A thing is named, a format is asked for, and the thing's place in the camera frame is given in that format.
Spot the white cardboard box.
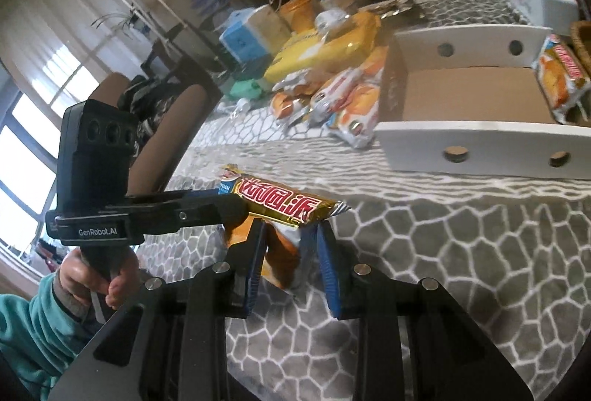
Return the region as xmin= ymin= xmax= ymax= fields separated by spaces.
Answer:
xmin=373 ymin=25 xmax=591 ymax=181

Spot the person's left forearm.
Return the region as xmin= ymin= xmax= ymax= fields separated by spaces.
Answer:
xmin=0 ymin=276 xmax=108 ymax=389

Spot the wicker basket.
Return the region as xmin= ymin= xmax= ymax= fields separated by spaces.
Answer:
xmin=569 ymin=19 xmax=591 ymax=61

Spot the orange snack canister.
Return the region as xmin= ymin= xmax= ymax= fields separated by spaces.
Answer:
xmin=278 ymin=0 xmax=320 ymax=33

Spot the person's left hand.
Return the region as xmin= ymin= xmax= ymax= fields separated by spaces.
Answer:
xmin=59 ymin=246 xmax=142 ymax=310

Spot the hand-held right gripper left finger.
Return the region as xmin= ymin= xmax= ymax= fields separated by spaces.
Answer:
xmin=46 ymin=219 xmax=269 ymax=401

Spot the large yellow bag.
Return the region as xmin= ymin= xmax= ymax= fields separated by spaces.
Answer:
xmin=262 ymin=11 xmax=382 ymax=84

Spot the white sheer curtain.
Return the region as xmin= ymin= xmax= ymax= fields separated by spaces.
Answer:
xmin=0 ymin=0 xmax=178 ymax=109

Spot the clear plastic bottle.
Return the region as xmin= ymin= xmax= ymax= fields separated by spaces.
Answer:
xmin=228 ymin=99 xmax=253 ymax=119

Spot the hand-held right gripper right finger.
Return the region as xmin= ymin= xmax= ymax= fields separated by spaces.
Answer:
xmin=314 ymin=219 xmax=553 ymax=401

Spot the dark wooden chair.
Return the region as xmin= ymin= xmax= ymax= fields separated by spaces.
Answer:
xmin=140 ymin=38 xmax=223 ymax=98

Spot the blue white tissue pack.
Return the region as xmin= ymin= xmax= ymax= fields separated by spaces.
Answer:
xmin=218 ymin=4 xmax=293 ymax=63

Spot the black white patterned cloth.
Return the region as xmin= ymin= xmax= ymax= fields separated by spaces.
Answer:
xmin=117 ymin=77 xmax=161 ymax=158

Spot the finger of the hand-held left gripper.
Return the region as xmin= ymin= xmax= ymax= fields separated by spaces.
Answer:
xmin=175 ymin=191 xmax=251 ymax=236

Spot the bread snack packet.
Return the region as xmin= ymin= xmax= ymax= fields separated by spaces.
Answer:
xmin=531 ymin=33 xmax=591 ymax=126
xmin=216 ymin=163 xmax=352 ymax=305

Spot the pile of bread snack packets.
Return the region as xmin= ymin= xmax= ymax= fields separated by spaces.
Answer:
xmin=269 ymin=8 xmax=389 ymax=149

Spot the green plastic bag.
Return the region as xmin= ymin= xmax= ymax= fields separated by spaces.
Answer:
xmin=225 ymin=79 xmax=265 ymax=103

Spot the window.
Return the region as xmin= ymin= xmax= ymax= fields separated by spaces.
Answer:
xmin=0 ymin=54 xmax=94 ymax=265

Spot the spider plant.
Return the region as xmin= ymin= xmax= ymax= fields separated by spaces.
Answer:
xmin=102 ymin=0 xmax=145 ymax=33

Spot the tan upholstered chair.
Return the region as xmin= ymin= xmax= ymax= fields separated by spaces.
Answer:
xmin=87 ymin=72 xmax=212 ymax=202

